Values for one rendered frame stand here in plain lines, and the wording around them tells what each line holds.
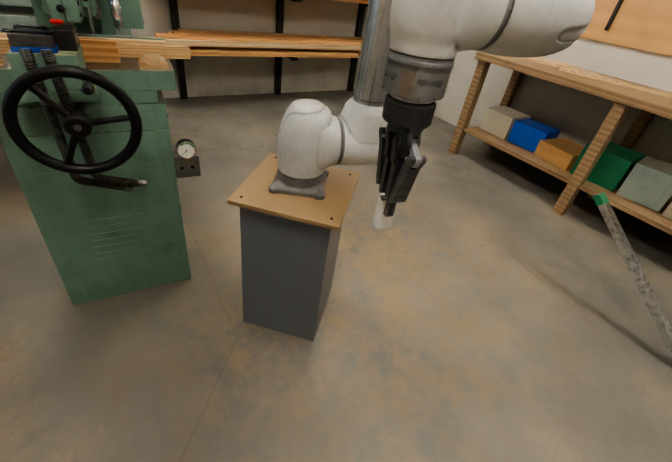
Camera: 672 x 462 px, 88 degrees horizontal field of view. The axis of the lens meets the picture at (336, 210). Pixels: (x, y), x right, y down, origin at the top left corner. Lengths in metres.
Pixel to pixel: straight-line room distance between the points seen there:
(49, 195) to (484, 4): 1.32
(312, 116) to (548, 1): 0.65
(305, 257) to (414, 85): 0.79
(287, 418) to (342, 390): 0.21
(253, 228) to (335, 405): 0.67
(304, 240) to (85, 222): 0.78
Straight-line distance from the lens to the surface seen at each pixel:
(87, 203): 1.45
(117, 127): 1.32
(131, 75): 1.27
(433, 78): 0.50
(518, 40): 0.56
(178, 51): 1.42
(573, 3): 0.60
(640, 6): 3.41
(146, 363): 1.50
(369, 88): 1.07
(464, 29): 0.50
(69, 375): 1.56
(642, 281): 2.07
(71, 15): 1.36
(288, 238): 1.14
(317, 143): 1.04
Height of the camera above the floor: 1.22
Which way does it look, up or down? 34 degrees down
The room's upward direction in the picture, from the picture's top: 9 degrees clockwise
